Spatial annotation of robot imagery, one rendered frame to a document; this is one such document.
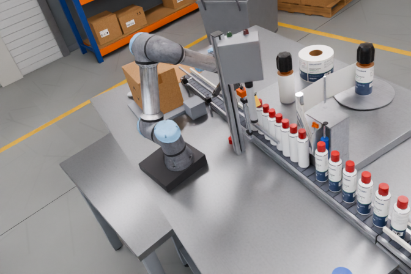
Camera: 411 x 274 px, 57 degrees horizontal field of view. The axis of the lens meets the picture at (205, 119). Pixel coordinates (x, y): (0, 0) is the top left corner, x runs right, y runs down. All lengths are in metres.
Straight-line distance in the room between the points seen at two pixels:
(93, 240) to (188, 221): 1.38
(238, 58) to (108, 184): 0.97
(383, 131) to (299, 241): 0.72
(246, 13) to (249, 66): 2.44
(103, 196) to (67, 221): 1.27
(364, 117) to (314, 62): 0.45
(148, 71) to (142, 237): 0.75
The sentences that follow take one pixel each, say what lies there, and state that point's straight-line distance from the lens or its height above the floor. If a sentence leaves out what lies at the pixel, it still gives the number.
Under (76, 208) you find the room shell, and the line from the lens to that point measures 3.30.
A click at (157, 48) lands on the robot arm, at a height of 1.48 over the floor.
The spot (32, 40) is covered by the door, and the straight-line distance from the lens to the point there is 5.94.
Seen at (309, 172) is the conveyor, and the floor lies 0.88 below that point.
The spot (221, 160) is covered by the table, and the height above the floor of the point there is 0.83.
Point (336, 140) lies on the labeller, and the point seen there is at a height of 1.06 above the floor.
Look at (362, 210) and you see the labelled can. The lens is 1.60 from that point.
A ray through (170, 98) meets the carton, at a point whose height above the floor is 0.93.
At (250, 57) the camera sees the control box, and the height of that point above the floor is 1.41.
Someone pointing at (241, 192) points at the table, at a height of 0.83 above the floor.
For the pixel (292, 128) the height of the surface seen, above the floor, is 1.08.
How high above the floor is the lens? 2.15
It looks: 36 degrees down
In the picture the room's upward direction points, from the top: 14 degrees counter-clockwise
